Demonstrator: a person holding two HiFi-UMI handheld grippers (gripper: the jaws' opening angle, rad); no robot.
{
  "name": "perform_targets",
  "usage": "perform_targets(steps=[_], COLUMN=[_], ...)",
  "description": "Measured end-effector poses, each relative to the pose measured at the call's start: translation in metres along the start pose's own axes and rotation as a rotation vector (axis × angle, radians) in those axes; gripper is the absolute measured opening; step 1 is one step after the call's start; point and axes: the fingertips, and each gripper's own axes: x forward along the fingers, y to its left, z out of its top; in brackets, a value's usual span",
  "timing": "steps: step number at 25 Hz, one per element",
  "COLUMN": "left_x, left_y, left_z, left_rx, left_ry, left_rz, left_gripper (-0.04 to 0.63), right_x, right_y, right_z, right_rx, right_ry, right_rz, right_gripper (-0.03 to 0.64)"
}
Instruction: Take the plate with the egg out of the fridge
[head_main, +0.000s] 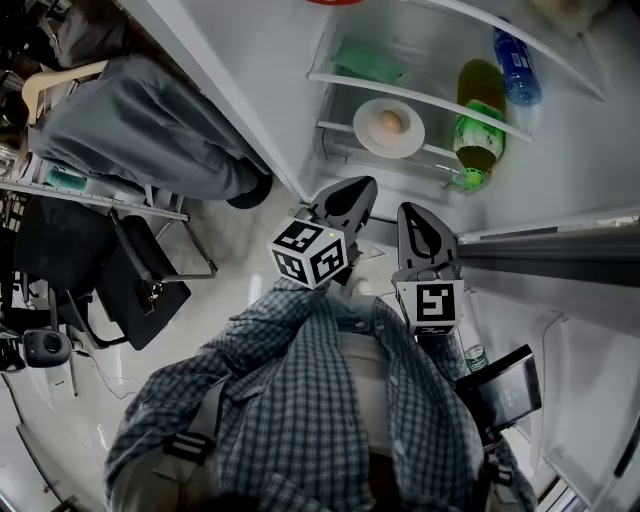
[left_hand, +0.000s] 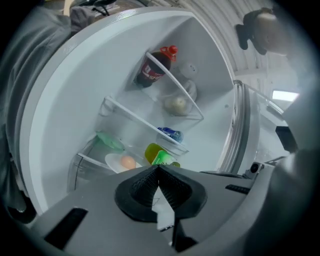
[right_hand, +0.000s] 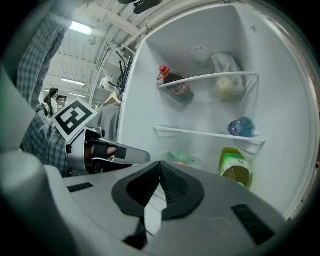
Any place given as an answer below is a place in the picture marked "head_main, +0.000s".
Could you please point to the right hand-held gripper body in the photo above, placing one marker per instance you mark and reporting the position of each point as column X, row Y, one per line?
column 432, row 307

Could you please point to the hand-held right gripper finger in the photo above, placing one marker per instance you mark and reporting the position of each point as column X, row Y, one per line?
column 444, row 240
column 404, row 240

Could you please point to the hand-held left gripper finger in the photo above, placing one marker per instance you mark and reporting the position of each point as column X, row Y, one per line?
column 364, row 207
column 334, row 192

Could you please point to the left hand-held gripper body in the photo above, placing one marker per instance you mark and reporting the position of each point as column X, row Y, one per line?
column 307, row 252

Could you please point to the white plate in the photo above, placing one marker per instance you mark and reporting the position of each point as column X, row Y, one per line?
column 371, row 142

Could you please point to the brown egg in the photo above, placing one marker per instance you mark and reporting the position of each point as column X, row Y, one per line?
column 391, row 122

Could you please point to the white fridge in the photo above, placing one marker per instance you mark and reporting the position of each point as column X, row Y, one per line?
column 260, row 55

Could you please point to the person's right forearm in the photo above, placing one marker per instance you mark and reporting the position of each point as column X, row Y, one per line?
column 442, row 352

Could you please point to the person's left forearm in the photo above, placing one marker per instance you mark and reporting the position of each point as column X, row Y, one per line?
column 265, row 320

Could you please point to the glass fridge shelf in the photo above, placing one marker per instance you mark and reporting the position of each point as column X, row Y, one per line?
column 430, row 95

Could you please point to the clear fridge door bin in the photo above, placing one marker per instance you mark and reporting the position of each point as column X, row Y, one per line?
column 590, row 400

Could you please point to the small green label bottle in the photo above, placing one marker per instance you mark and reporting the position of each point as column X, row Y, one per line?
column 475, row 359

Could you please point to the black tablet device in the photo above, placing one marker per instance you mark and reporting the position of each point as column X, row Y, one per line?
column 505, row 390

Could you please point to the green tea bottle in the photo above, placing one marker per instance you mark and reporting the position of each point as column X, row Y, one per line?
column 480, row 135

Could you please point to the green plastic bag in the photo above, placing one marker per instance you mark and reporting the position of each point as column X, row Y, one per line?
column 367, row 62

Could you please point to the person's plaid shirt torso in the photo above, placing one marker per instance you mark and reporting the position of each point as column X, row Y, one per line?
column 320, row 410

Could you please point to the black office chair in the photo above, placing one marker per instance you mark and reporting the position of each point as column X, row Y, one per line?
column 125, row 280

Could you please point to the blue water bottle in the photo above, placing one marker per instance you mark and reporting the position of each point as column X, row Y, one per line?
column 517, row 65

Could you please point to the red lid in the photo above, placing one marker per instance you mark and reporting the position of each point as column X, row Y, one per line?
column 334, row 1

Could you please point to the grey metal table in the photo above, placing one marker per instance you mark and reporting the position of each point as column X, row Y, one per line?
column 100, row 197

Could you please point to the teal bottle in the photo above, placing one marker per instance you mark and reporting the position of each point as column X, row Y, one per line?
column 67, row 179

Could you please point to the pale yellow food packet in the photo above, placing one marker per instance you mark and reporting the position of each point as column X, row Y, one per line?
column 565, row 7

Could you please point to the black round device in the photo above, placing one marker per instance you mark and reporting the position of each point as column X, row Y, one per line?
column 46, row 346

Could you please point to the black bag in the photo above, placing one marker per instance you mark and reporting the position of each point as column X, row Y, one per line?
column 82, row 30

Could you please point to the beige wooden chair back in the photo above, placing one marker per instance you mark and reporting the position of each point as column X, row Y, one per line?
column 45, row 80

